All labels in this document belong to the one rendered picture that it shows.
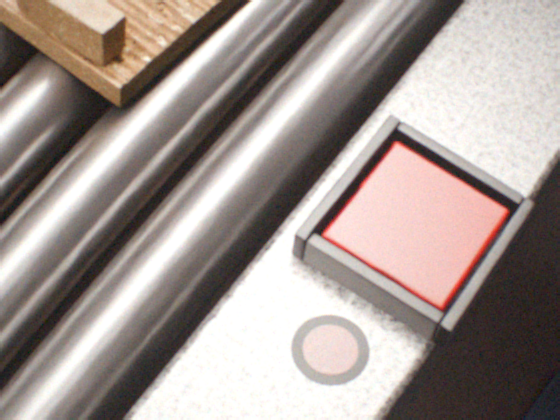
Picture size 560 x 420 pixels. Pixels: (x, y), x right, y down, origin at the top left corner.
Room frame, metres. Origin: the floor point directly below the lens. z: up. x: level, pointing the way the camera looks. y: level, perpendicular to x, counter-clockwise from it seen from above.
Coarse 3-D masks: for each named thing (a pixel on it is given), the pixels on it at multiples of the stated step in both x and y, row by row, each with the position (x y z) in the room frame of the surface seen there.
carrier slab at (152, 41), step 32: (0, 0) 0.36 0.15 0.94; (128, 0) 0.37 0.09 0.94; (160, 0) 0.37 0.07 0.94; (192, 0) 0.37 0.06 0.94; (224, 0) 0.38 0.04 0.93; (32, 32) 0.34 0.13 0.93; (128, 32) 0.35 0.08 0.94; (160, 32) 0.35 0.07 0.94; (192, 32) 0.36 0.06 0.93; (64, 64) 0.33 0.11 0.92; (96, 64) 0.33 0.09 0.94; (128, 64) 0.33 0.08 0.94; (160, 64) 0.34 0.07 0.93; (128, 96) 0.32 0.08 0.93
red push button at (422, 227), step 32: (384, 160) 0.31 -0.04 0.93; (416, 160) 0.31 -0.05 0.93; (384, 192) 0.29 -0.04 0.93; (416, 192) 0.29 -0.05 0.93; (448, 192) 0.29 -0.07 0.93; (480, 192) 0.30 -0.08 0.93; (352, 224) 0.27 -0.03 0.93; (384, 224) 0.27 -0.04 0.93; (416, 224) 0.28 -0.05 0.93; (448, 224) 0.28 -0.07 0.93; (480, 224) 0.28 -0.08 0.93; (384, 256) 0.26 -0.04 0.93; (416, 256) 0.26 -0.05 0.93; (448, 256) 0.26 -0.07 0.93; (480, 256) 0.27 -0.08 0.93; (416, 288) 0.25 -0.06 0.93; (448, 288) 0.25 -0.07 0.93
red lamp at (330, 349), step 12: (312, 336) 0.22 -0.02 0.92; (324, 336) 0.23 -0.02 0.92; (336, 336) 0.23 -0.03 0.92; (348, 336) 0.23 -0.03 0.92; (312, 348) 0.22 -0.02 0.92; (324, 348) 0.22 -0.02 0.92; (336, 348) 0.22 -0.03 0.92; (348, 348) 0.22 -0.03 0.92; (312, 360) 0.21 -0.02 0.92; (324, 360) 0.21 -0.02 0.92; (336, 360) 0.22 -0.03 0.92; (348, 360) 0.22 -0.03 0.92; (324, 372) 0.21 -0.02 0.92; (336, 372) 0.21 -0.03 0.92
